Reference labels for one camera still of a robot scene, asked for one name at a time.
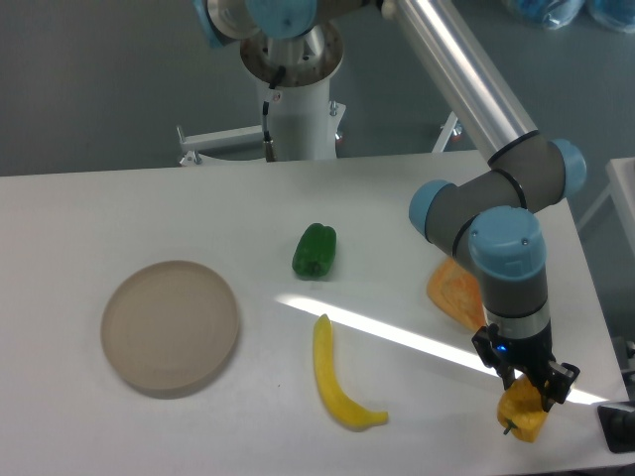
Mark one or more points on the yellow bell pepper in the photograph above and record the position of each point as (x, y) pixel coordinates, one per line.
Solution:
(520, 411)

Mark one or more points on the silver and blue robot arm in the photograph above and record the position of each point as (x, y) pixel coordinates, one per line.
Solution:
(488, 225)

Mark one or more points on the blue plastic bag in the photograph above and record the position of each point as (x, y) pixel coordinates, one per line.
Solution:
(614, 15)

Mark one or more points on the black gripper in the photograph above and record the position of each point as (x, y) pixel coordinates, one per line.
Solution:
(532, 356)

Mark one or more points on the yellow banana pepper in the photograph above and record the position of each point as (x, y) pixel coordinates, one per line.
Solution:
(341, 407)

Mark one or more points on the orange pumpkin slice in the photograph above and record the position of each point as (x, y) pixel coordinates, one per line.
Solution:
(456, 293)

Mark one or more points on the green bell pepper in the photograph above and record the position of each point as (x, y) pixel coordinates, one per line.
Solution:
(315, 252)

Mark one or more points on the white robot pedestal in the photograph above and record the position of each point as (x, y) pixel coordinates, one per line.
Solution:
(298, 121)

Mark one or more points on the beige round plate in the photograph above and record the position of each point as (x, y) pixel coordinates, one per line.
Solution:
(168, 329)

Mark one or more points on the black device at table edge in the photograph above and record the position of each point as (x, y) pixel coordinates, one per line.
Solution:
(617, 422)

